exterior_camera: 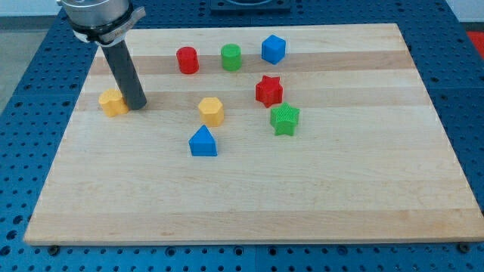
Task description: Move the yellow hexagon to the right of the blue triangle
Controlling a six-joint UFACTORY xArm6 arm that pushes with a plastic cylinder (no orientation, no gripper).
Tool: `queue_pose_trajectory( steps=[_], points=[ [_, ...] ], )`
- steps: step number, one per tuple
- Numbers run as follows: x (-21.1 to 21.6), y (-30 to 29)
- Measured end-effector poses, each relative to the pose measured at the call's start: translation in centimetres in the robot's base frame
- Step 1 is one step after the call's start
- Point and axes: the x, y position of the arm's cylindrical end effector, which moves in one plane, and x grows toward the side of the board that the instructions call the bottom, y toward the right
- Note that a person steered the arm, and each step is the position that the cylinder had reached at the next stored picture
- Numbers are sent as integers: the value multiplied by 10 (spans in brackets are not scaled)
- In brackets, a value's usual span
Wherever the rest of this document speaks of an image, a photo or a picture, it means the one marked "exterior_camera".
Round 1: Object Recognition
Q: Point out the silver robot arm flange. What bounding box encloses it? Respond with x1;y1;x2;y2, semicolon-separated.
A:
56;0;146;47

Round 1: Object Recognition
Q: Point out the yellow hexagon block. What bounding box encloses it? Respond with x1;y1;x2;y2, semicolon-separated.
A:
198;97;225;127

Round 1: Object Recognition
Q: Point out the blue triangle block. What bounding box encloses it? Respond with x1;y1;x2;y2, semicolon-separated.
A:
188;125;218;156

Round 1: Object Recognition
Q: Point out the green star block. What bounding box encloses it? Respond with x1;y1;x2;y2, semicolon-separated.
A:
270;102;300;136

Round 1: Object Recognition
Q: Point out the red star block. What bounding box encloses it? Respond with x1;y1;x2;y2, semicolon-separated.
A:
255;75;284;108

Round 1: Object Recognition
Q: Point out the wooden board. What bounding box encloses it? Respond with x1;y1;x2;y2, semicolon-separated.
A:
24;23;483;246

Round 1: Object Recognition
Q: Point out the green cylinder block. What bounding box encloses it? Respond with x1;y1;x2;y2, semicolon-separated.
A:
221;44;242;72

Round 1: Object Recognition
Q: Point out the red cylinder block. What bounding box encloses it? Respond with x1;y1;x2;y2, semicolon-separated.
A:
176;47;200;74

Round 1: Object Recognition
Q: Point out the blue cube block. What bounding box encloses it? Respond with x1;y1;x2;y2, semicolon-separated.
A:
261;35;287;65

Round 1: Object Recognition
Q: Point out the yellow heart block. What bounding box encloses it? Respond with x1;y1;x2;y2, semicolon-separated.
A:
98;88;129;117

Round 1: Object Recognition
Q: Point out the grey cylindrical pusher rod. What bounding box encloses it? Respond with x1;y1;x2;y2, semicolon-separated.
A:
102;41;147;110

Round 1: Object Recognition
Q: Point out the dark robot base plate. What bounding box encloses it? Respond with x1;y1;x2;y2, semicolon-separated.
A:
207;0;293;13

